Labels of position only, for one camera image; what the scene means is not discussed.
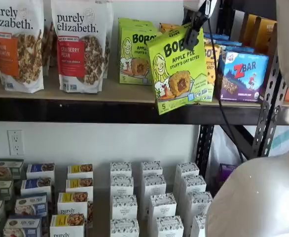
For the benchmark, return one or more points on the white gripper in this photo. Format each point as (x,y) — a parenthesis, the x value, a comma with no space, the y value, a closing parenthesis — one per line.
(198,5)

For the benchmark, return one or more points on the green apple pie snack box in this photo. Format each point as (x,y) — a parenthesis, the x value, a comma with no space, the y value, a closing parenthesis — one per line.
(132,61)
(134,22)
(174,81)

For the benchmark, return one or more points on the blue Zbar box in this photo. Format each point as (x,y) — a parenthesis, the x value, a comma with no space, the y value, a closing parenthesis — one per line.
(243,76)
(217,36)
(237,49)
(227,42)

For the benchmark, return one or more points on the yellow peanut butter snack box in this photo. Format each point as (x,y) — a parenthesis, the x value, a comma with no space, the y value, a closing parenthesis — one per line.
(170,27)
(209,74)

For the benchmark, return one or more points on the brown cardboard shelf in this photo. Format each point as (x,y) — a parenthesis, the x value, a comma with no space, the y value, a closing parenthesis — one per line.
(110,90)

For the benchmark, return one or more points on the white floral print box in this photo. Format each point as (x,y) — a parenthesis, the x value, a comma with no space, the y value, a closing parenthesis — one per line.
(169,227)
(198,202)
(121,185)
(187,169)
(198,225)
(152,168)
(124,228)
(154,184)
(193,184)
(162,206)
(121,169)
(124,207)

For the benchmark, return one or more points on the purple box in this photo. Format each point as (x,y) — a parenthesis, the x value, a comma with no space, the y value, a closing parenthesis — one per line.
(227,172)

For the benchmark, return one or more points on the yellow granola box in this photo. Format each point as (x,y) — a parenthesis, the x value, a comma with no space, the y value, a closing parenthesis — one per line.
(80,170)
(66,225)
(79,185)
(71,203)

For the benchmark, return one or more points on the wooden shelf board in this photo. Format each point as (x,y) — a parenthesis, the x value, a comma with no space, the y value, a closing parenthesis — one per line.
(101,202)

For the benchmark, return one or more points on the blue granola box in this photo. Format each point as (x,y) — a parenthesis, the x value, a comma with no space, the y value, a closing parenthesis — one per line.
(39,169)
(36,185)
(31,205)
(22,227)

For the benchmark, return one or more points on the cranberry pecan granola bag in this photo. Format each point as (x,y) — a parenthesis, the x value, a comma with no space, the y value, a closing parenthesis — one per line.
(80,49)

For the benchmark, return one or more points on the white plastic bag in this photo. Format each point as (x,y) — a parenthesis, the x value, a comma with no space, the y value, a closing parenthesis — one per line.
(221,148)

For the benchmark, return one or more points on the white teal striped package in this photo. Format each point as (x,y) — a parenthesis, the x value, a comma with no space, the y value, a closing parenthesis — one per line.
(287,138)

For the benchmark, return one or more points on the purely elizabeth granola bag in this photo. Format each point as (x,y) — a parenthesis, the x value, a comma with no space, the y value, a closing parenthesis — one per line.
(48,42)

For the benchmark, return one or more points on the pumpkin cinnamon granola bag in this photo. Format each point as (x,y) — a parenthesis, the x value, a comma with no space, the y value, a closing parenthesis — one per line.
(16,49)

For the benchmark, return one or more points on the black metal shelf frame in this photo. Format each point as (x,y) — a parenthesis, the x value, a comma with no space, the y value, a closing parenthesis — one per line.
(110,111)
(248,7)

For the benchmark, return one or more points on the white wall outlet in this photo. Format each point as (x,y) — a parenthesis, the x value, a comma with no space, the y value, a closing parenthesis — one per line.
(15,142)

